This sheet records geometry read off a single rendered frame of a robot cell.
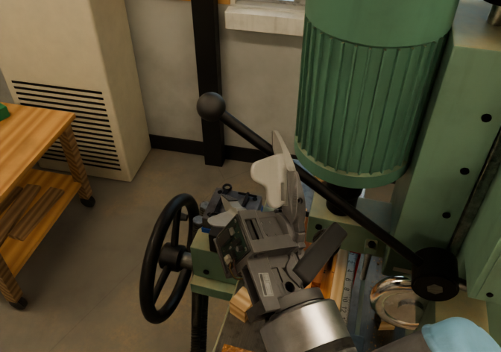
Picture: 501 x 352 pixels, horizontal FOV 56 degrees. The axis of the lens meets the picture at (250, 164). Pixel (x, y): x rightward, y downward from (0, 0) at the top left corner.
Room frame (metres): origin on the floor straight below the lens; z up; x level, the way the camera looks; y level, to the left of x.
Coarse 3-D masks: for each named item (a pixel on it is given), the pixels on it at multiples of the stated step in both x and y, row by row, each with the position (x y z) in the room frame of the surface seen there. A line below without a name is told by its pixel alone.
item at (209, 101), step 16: (208, 96) 0.46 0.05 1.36; (208, 112) 0.45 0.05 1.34; (224, 112) 0.46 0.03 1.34; (240, 128) 0.45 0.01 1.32; (256, 144) 0.44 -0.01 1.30; (304, 176) 0.43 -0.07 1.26; (320, 192) 0.42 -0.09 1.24; (352, 208) 0.41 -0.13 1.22; (368, 224) 0.40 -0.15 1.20; (384, 240) 0.39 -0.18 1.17; (416, 256) 0.39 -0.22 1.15; (432, 256) 0.39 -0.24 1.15; (448, 256) 0.39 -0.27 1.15; (416, 272) 0.37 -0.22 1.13; (432, 272) 0.36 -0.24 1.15; (448, 272) 0.36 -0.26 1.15; (416, 288) 0.36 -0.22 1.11; (432, 288) 0.36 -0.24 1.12; (448, 288) 0.35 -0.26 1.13; (464, 288) 0.36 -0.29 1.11
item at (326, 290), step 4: (336, 256) 0.55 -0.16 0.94; (328, 260) 0.56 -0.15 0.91; (324, 268) 0.52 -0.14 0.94; (332, 268) 0.52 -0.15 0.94; (332, 272) 0.51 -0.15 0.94; (324, 276) 0.50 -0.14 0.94; (332, 276) 0.50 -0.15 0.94; (332, 280) 0.49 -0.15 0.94; (320, 288) 0.48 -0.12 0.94; (324, 288) 0.48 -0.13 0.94; (328, 288) 0.48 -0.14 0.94; (324, 292) 0.47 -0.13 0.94; (328, 292) 0.47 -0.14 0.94; (324, 296) 0.46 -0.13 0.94; (328, 296) 0.46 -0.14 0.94
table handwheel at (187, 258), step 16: (176, 208) 0.66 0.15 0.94; (192, 208) 0.75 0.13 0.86; (160, 224) 0.61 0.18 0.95; (176, 224) 0.67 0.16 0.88; (160, 240) 0.59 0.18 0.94; (176, 240) 0.66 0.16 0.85; (144, 256) 0.56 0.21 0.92; (160, 256) 0.63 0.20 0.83; (176, 256) 0.62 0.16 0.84; (144, 272) 0.54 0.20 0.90; (144, 288) 0.52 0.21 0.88; (160, 288) 0.56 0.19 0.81; (176, 288) 0.64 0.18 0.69; (144, 304) 0.51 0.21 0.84; (176, 304) 0.60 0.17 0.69; (160, 320) 0.52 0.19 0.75
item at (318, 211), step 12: (312, 204) 0.56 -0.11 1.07; (324, 204) 0.56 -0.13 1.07; (360, 204) 0.56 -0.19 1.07; (372, 204) 0.56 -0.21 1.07; (384, 204) 0.56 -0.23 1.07; (312, 216) 0.53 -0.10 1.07; (324, 216) 0.53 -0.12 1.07; (336, 216) 0.53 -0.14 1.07; (348, 216) 0.53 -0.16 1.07; (372, 216) 0.53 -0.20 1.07; (384, 216) 0.53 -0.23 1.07; (312, 228) 0.53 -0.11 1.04; (348, 228) 0.51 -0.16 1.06; (360, 228) 0.51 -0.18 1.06; (384, 228) 0.50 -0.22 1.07; (348, 240) 0.51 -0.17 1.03; (360, 240) 0.51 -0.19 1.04; (360, 252) 0.51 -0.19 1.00
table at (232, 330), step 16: (304, 192) 0.75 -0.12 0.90; (192, 288) 0.53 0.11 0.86; (208, 288) 0.52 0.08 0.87; (224, 288) 0.52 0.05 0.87; (240, 288) 0.50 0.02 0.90; (224, 320) 0.44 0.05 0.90; (240, 320) 0.44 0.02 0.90; (224, 336) 0.41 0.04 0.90; (240, 336) 0.41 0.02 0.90; (256, 336) 0.41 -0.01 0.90
